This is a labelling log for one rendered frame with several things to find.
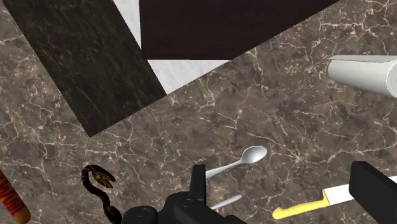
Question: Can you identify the dark brown wooden cabinet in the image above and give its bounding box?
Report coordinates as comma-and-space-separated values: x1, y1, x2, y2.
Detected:
139, 0, 340, 60

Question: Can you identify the dark brown snake figure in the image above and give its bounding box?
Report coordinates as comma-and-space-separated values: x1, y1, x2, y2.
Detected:
81, 164, 123, 224

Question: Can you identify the silver cutlery handle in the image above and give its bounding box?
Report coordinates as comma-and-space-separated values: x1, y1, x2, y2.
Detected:
209, 194, 242, 211

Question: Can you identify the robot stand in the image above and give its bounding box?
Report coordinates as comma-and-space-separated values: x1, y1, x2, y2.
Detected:
2, 0, 167, 138

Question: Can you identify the yellow-handled knife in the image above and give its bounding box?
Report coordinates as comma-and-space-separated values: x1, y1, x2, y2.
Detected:
272, 176, 397, 221

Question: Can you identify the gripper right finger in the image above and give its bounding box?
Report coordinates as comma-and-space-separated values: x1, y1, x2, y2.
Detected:
348, 160, 397, 224

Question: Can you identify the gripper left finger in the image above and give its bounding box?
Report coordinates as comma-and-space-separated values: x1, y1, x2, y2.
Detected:
120, 164, 246, 224

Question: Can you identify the white paper towel roll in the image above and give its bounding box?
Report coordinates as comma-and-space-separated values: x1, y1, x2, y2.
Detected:
327, 54, 397, 99

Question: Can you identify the silver spoon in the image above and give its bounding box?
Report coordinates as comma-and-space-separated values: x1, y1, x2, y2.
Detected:
205, 145, 268, 179

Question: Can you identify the red and tan cylinder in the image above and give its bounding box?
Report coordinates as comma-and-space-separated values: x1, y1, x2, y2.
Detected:
0, 169, 32, 224

